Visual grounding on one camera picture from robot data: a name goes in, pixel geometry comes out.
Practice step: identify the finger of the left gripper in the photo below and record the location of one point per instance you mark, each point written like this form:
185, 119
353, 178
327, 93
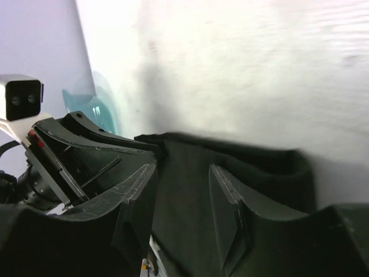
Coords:
79, 124
104, 165

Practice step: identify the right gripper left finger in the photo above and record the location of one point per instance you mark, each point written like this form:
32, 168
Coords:
130, 203

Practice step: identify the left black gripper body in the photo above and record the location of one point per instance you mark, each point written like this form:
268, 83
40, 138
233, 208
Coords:
53, 175

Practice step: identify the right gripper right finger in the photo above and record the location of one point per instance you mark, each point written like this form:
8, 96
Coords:
257, 235

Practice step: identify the black long sleeve shirt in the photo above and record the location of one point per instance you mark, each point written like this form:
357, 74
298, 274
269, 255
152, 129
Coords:
183, 222

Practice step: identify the translucent blue plastic bin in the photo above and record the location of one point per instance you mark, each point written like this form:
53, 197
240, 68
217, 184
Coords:
95, 102

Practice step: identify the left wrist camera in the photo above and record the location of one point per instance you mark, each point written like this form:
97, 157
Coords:
21, 100

